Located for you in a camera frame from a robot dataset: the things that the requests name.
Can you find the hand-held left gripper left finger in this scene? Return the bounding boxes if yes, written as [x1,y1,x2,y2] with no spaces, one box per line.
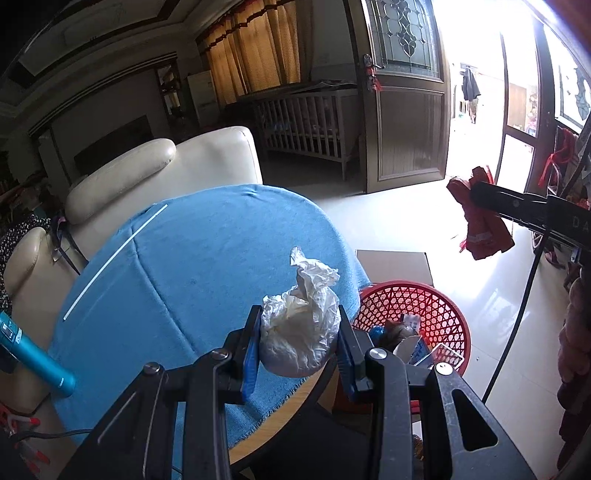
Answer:
[58,305,264,480]

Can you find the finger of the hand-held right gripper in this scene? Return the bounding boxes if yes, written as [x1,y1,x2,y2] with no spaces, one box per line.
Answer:
[470,181,550,229]

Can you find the blue carton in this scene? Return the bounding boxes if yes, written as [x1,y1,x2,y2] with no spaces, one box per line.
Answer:
[394,336,437,367]

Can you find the glass door panel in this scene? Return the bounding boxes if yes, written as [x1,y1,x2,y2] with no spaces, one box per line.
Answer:
[501,32,542,185]

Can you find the dark pink garment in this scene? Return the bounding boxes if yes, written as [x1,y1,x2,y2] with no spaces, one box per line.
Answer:
[556,272,591,468]

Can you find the flat cardboard box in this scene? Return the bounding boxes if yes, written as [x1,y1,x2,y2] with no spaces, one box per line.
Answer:
[355,249,435,289]

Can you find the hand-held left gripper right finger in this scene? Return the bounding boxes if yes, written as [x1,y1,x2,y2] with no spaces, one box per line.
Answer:
[336,305,539,480]

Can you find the hanging dark clothes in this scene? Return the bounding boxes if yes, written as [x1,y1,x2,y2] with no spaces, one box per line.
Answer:
[462,67,482,123]

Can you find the white plastic bag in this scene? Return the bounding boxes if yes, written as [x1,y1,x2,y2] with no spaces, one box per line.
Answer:
[259,246,341,377]

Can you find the thin black cable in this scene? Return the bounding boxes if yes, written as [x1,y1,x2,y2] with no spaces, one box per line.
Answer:
[11,428,95,452]

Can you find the wooden display shelf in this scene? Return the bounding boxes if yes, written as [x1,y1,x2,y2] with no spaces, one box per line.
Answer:
[157,60,184,121]

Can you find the beige curtains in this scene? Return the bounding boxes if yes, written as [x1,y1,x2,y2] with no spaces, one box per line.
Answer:
[198,0,303,107]

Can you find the red hanging ornament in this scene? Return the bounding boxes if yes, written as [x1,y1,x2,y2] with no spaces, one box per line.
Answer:
[538,127,579,190]

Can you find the cream leather sofa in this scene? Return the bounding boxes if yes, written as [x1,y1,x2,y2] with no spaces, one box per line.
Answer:
[2,126,264,411]

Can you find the black television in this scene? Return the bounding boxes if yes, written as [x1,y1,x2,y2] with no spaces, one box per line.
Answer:
[74,115,153,171]

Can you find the grey-brown wad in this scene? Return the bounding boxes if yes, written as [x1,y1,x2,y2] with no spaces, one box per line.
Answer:
[383,322,411,349]

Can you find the dark blue strap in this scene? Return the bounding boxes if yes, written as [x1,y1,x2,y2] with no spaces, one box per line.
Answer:
[51,210,88,275]

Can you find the blue tablecloth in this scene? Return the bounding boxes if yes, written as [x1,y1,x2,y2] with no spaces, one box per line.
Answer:
[46,185,372,448]

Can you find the dark patterned cloth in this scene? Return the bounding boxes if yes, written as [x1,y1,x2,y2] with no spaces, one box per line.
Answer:
[0,212,51,315]

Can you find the teal metal bottle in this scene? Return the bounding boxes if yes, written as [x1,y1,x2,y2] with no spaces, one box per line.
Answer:
[0,311,77,397]

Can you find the brown wooden door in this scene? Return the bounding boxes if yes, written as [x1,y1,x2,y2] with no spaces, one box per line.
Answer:
[358,0,451,193]

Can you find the red plastic mesh basket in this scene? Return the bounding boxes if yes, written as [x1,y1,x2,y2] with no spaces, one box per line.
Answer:
[351,281,472,416]

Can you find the white refrigerator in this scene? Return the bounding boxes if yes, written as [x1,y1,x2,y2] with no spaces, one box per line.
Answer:
[187,70,218,125]

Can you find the wooden crib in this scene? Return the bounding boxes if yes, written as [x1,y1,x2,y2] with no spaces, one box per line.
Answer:
[252,83,361,181]

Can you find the red-orange plastic wrapper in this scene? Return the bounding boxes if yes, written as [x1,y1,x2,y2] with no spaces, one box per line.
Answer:
[445,165,515,261]

